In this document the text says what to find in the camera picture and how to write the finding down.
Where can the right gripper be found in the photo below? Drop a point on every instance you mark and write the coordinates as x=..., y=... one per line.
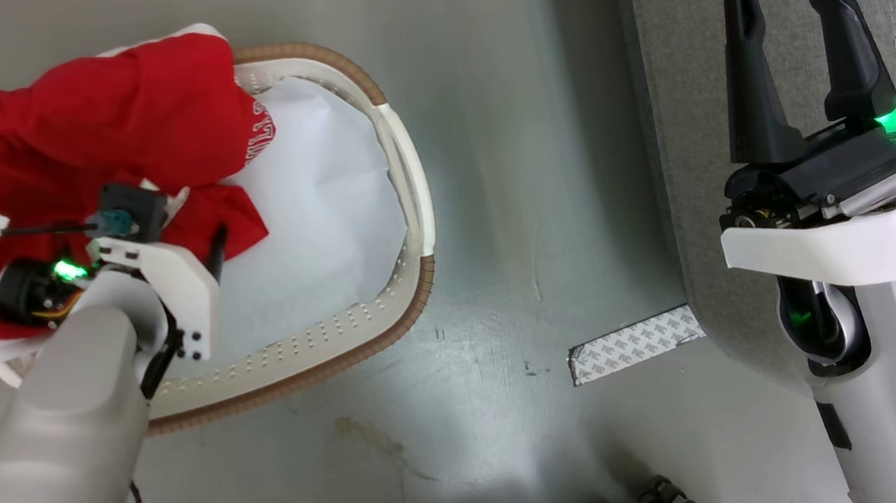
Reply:
x=839, y=237

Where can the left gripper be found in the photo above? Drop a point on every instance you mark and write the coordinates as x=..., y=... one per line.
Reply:
x=179, y=289

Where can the red garment with white trim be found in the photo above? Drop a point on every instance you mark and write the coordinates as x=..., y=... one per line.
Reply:
x=85, y=112

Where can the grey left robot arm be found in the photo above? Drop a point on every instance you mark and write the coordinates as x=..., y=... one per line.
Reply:
x=63, y=442

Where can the cream laundry basket brown rim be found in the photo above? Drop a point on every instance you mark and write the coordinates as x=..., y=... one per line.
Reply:
x=400, y=151

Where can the white paper sheet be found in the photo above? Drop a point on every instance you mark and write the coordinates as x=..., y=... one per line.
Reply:
x=325, y=213

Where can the grey fabric sofa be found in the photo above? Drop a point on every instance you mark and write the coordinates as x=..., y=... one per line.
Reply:
x=692, y=104

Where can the grey patterned tape strip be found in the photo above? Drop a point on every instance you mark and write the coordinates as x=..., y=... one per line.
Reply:
x=635, y=343

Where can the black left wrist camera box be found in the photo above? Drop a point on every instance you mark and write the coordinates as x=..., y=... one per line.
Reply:
x=133, y=208

